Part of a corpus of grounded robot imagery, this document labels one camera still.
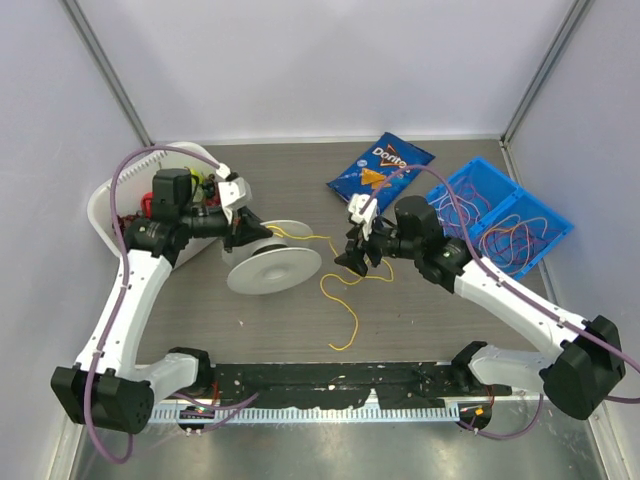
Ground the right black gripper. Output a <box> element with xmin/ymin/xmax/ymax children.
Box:
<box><xmin>335</xmin><ymin>213</ymin><xmax>421</xmax><ymax>277</ymax></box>

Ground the yellow cable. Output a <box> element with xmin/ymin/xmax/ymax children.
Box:
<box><xmin>267</xmin><ymin>225</ymin><xmax>396</xmax><ymax>351</ymax></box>

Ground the translucent white spool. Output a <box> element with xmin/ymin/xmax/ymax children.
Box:
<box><xmin>222</xmin><ymin>220</ymin><xmax>322</xmax><ymax>295</ymax></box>

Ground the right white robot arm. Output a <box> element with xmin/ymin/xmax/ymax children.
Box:
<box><xmin>335</xmin><ymin>194</ymin><xmax>625</xmax><ymax>420</ymax></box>

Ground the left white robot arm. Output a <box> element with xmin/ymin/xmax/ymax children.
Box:
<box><xmin>51</xmin><ymin>168</ymin><xmax>272</xmax><ymax>434</ymax></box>

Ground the blue Doritos chip bag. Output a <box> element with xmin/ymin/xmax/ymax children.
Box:
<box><xmin>327</xmin><ymin>132</ymin><xmax>435</xmax><ymax>202</ymax></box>

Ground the yellow green toy pear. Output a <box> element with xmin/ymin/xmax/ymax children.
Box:
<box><xmin>190</xmin><ymin>169</ymin><xmax>202</xmax><ymax>190</ymax></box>

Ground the red toy apple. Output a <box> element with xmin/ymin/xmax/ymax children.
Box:
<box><xmin>140</xmin><ymin>192</ymin><xmax>153</xmax><ymax>217</ymax></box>

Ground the white plastic fruit basket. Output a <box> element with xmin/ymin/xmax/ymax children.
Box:
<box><xmin>87</xmin><ymin>151</ymin><xmax>214</xmax><ymax>258</ymax></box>

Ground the purple toy grape bunch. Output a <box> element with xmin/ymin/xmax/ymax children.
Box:
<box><xmin>118</xmin><ymin>214</ymin><xmax>139</xmax><ymax>228</ymax></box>

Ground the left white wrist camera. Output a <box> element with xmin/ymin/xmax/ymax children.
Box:
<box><xmin>217</xmin><ymin>172</ymin><xmax>252</xmax><ymax>224</ymax></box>

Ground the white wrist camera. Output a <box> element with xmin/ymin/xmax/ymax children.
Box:
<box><xmin>347</xmin><ymin>194</ymin><xmax>378</xmax><ymax>241</ymax></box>
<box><xmin>217</xmin><ymin>172</ymin><xmax>252</xmax><ymax>224</ymax></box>

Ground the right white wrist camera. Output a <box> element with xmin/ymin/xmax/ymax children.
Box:
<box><xmin>347</xmin><ymin>194</ymin><xmax>378</xmax><ymax>241</ymax></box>

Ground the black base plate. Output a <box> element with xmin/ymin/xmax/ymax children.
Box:
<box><xmin>182</xmin><ymin>362</ymin><xmax>512</xmax><ymax>410</ymax></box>

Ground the bundle of coloured wires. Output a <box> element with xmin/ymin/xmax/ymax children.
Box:
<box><xmin>432</xmin><ymin>172</ymin><xmax>559</xmax><ymax>276</ymax></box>

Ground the blue plastic cable bin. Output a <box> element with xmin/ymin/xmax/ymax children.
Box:
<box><xmin>426</xmin><ymin>157</ymin><xmax>573</xmax><ymax>280</ymax></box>

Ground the white slotted cable duct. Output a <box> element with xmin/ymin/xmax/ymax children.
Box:
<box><xmin>149</xmin><ymin>402</ymin><xmax>460</xmax><ymax>425</ymax></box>

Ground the aluminium corner post left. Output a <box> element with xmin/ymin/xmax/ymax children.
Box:
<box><xmin>60</xmin><ymin>0</ymin><xmax>153</xmax><ymax>146</ymax></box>

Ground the aluminium corner post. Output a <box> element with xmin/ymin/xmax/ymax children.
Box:
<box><xmin>501</xmin><ymin>0</ymin><xmax>596</xmax><ymax>146</ymax></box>
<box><xmin>60</xmin><ymin>0</ymin><xmax>153</xmax><ymax>146</ymax></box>

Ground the aluminium corner post right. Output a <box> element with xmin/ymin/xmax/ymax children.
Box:
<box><xmin>501</xmin><ymin>0</ymin><xmax>596</xmax><ymax>146</ymax></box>

